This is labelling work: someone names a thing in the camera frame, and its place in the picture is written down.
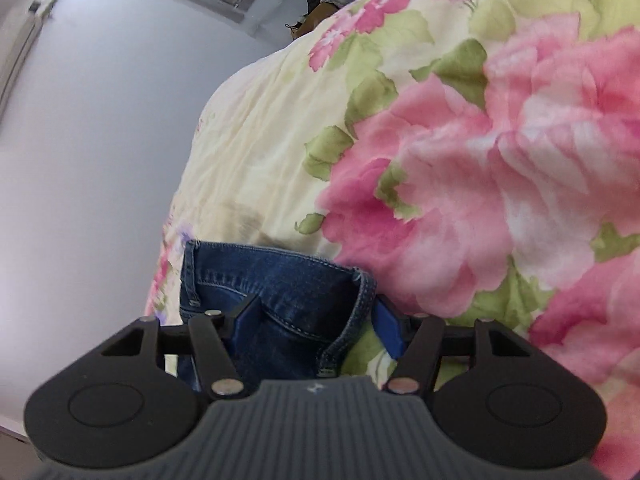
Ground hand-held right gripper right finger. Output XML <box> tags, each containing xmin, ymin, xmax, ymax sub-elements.
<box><xmin>371</xmin><ymin>299</ymin><xmax>545</xmax><ymax>396</ymax></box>

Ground floral printed blanket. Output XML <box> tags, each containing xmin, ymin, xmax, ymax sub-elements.
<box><xmin>144</xmin><ymin>0</ymin><xmax>640</xmax><ymax>480</ymax></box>

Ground blue denim pants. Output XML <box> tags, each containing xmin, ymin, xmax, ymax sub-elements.
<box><xmin>177</xmin><ymin>240</ymin><xmax>378</xmax><ymax>394</ymax></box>

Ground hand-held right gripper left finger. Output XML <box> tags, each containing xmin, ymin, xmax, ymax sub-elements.
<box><xmin>101</xmin><ymin>294</ymin><xmax>262</xmax><ymax>401</ymax></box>

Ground white wall pipe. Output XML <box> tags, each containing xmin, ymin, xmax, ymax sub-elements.
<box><xmin>0</xmin><ymin>0</ymin><xmax>95</xmax><ymax>126</ymax></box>

